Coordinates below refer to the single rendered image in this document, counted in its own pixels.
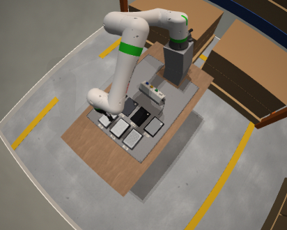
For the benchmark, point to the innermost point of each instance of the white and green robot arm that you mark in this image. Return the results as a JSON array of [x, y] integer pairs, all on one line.
[[134, 29]]

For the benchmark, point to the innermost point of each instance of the grey control panel with coloured keys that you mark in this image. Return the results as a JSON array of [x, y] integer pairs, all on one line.
[[151, 92]]

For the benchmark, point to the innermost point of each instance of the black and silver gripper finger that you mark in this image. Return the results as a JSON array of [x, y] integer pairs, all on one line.
[[109, 117]]

